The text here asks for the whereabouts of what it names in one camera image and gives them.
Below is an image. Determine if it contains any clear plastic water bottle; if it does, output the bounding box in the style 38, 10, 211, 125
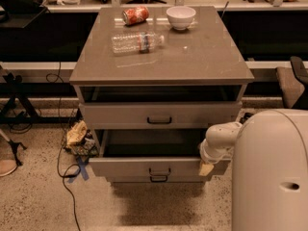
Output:
111, 32, 165, 54

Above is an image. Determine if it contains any grey top drawer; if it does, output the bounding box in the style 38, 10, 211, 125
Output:
79, 102, 242, 129

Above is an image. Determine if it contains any grey bottom drawer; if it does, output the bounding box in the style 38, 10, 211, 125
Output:
105, 176, 212, 183

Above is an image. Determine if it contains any crushed orange soda can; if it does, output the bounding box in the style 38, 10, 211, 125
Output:
122, 6, 149, 26

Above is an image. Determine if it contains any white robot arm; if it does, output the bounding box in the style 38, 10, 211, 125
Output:
199, 109, 308, 231

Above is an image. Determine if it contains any grey drawer cabinet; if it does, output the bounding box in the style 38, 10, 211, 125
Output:
68, 5, 255, 187

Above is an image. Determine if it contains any white ceramic bowl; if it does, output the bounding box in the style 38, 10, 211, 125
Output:
167, 6, 196, 30

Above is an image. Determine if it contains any grey drawer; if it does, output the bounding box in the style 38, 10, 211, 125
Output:
79, 102, 242, 129
90, 129, 229, 177
105, 176, 212, 183

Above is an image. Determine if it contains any black tripod stand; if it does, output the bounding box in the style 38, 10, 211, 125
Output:
0, 65, 81, 167

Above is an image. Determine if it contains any black floor cable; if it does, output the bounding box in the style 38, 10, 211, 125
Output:
45, 61, 83, 231

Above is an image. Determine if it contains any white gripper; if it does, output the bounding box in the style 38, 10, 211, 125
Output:
198, 140, 231, 176

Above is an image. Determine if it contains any blue tape cross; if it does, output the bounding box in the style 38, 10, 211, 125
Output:
67, 156, 90, 183

